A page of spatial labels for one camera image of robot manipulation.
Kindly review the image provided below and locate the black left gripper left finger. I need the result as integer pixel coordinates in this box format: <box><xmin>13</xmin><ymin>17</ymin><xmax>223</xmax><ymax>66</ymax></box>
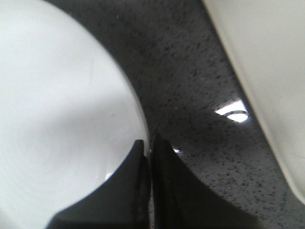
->
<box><xmin>47</xmin><ymin>140</ymin><xmax>151</xmax><ymax>229</ymax></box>

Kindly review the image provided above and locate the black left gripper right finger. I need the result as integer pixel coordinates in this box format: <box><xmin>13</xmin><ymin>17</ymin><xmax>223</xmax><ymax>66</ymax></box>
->
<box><xmin>151</xmin><ymin>134</ymin><xmax>263</xmax><ymax>229</ymax></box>

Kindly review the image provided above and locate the cream rabbit serving tray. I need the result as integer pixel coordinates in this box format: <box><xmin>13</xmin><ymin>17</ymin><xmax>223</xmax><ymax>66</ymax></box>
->
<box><xmin>204</xmin><ymin>0</ymin><xmax>305</xmax><ymax>202</ymax></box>

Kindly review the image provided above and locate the white round plate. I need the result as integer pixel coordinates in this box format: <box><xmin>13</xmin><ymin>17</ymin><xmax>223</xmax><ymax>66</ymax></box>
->
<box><xmin>0</xmin><ymin>0</ymin><xmax>148</xmax><ymax>229</ymax></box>

